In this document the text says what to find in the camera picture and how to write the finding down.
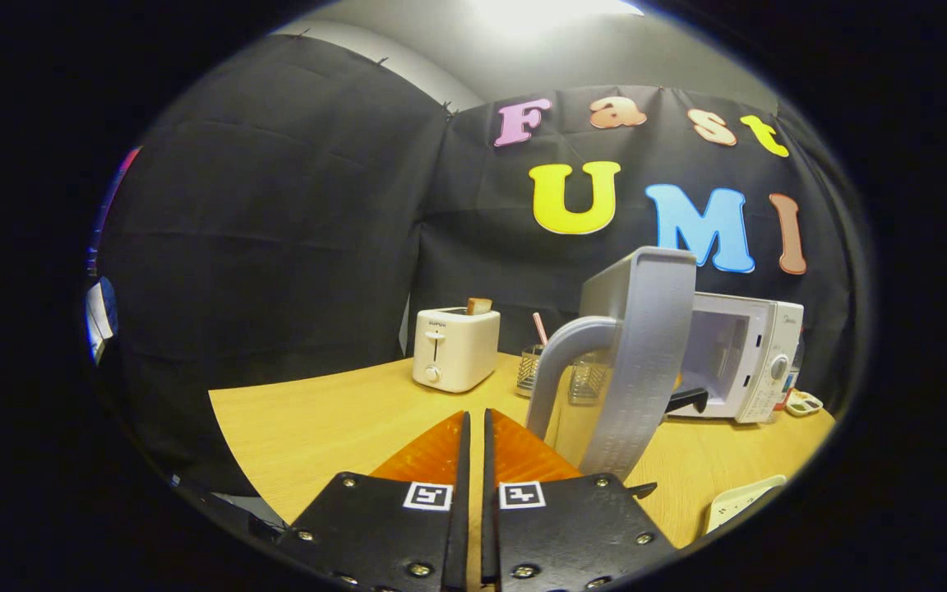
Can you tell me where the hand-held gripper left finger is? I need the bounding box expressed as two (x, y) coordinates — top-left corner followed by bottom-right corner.
(276, 409), (472, 592)

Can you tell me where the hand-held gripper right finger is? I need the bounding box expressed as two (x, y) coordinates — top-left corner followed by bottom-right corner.
(482, 409), (676, 592)

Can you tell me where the white microwave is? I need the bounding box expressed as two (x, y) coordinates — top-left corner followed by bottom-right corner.
(525, 246), (805, 500)

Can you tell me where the white toaster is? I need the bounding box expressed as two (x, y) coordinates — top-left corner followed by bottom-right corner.
(412, 307), (501, 394)

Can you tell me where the white speckled plate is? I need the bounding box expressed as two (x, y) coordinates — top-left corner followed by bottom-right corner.
(704, 474), (788, 535)

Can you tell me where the white divided bean dish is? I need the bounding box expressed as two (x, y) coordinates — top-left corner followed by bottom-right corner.
(784, 389), (825, 418)

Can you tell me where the clear plastic water bottle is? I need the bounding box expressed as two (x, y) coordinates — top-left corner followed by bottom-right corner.
(776, 333), (805, 412)

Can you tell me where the white object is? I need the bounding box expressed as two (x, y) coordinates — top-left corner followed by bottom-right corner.
(85, 275), (119, 364)

